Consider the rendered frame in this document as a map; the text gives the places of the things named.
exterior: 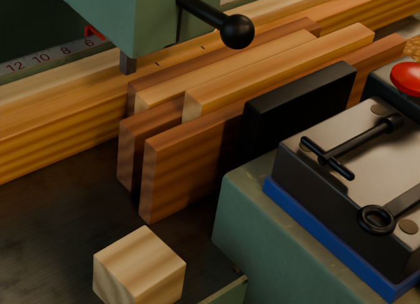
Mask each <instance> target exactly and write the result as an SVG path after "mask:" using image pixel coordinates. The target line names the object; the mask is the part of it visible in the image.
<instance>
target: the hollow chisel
mask: <svg viewBox="0 0 420 304"><path fill-rule="evenodd" d="M136 65H137V59H132V58H129V57H128V56H127V55H126V54H124V53H123V52H122V51H121V50H120V60H119V70H120V71H121V72H123V73H124V74H125V75H126V76H127V75H129V74H132V73H135V72H136Z"/></svg>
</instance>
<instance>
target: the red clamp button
mask: <svg viewBox="0 0 420 304"><path fill-rule="evenodd" d="M390 80H391V82H392V83H393V85H395V87H397V88H398V89H399V90H400V91H402V92H403V93H405V94H408V95H410V96H414V97H420V63H417V62H403V63H398V64H396V65H394V66H393V67H392V70H391V73H390Z"/></svg>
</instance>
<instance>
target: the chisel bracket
mask: <svg viewBox="0 0 420 304"><path fill-rule="evenodd" d="M63 1H65V2H66V3H67V4H68V5H70V6H71V7H72V8H73V9H74V10H75V11H76V12H77V13H79V14H80V15H81V16H82V17H83V18H84V19H85V20H86V21H88V22H89V23H90V24H91V25H93V26H94V27H95V28H96V29H97V30H98V31H99V32H100V33H101V34H103V35H104V36H105V37H106V38H108V40H110V42H112V43H113V44H114V45H115V46H117V47H118V48H119V49H120V50H121V51H122V52H123V53H124V54H126V55H127V56H128V57H129V58H132V59H137V58H140V57H142V56H145V55H148V54H151V53H154V52H156V51H160V50H162V49H165V48H168V47H171V46H174V45H177V44H179V43H183V42H185V41H189V40H191V39H194V38H197V37H200V36H203V35H205V34H208V33H211V32H213V31H214V30H215V29H216V28H214V27H212V26H210V25H209V24H207V23H205V22H204V21H202V20H200V19H199V18H197V17H196V16H193V15H192V14H190V13H189V12H187V11H185V10H183V9H182V8H180V7H179V6H177V5H176V0H63ZM202 1H204V2H205V3H207V4H209V5H210V6H212V7H214V8H216V9H218V10H219V6H220V1H221V0H202Z"/></svg>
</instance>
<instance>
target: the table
mask: <svg viewBox="0 0 420 304"><path fill-rule="evenodd" d="M373 32H375V35H374V39H373V41H372V42H375V41H377V40H380V39H382V38H385V37H387V36H389V35H392V34H394V33H396V34H398V35H400V36H401V37H403V38H404V39H409V38H411V37H414V36H416V35H418V34H420V20H418V19H417V18H415V17H414V16H412V15H410V16H408V17H406V18H403V19H401V20H398V21H396V22H394V23H391V24H388V25H387V26H384V27H382V28H379V29H377V30H374V31H373ZM118 143H119V137H116V138H113V139H110V140H109V141H106V142H104V143H101V144H99V145H97V146H94V147H92V148H89V149H87V150H84V151H82V152H80V153H77V154H75V155H72V156H70V157H68V158H65V159H63V160H60V161H58V162H55V163H53V164H51V165H48V166H45V167H43V168H41V169H39V170H36V171H33V172H32V173H29V174H26V175H24V176H22V177H19V178H16V179H15V180H12V181H9V182H7V183H5V184H3V185H0V304H105V303H104V302H103V301H102V300H101V299H100V298H99V297H98V296H97V295H96V294H95V293H94V292H93V259H94V254H96V253H97V252H99V251H101V250H103V249H104V248H106V247H107V246H109V245H111V244H113V243H114V242H116V241H118V240H120V239H121V238H123V237H125V236H126V235H128V234H130V233H132V232H133V231H135V230H137V229H138V228H140V227H142V226H144V225H146V226H147V227H148V228H149V229H150V230H151V231H152V232H153V233H154V234H155V235H157V236H158V237H159V238H160V239H161V240H162V241H163V242H164V243H165V244H167V246H168V247H170V249H172V251H173V252H175V253H176V254H177V255H178V256H179V257H180V258H181V259H182V260H184V261H185V262H186V270H185V274H184V282H183V286H182V294H181V298H180V299H179V300H178V301H176V302H174V303H173V304H243V300H244V296H245V293H246V288H247V285H248V278H247V277H246V275H245V274H244V273H243V272H242V271H241V270H240V269H239V268H238V267H237V266H236V265H235V264H234V263H233V262H232V261H231V260H230V259H229V258H228V257H227V256H226V255H225V254H224V253H223V252H222V251H221V250H220V249H219V248H218V247H217V246H216V245H215V244H214V243H213V242H212V239H211V237H212V233H213V226H214V220H215V216H216V210H217V207H218V200H219V194H220V190H219V191H217V192H215V193H213V194H211V195H209V196H207V197H205V198H203V199H201V200H199V201H197V202H195V203H193V204H191V205H189V206H187V207H185V208H183V209H181V210H179V211H177V212H175V213H173V214H171V215H169V216H167V217H165V218H163V219H162V220H160V221H158V222H156V223H154V224H152V225H148V224H147V223H146V222H145V221H144V220H143V219H142V218H141V216H140V215H139V202H140V194H141V189H138V190H136V191H134V192H132V193H130V192H129V191H128V190H127V189H126V187H125V186H124V185H123V184H122V183H121V182H120V181H119V180H118V179H117V166H118ZM234 266H236V267H237V268H238V269H239V270H240V272H239V273H237V272H236V271H235V270H234V269H233V267H234Z"/></svg>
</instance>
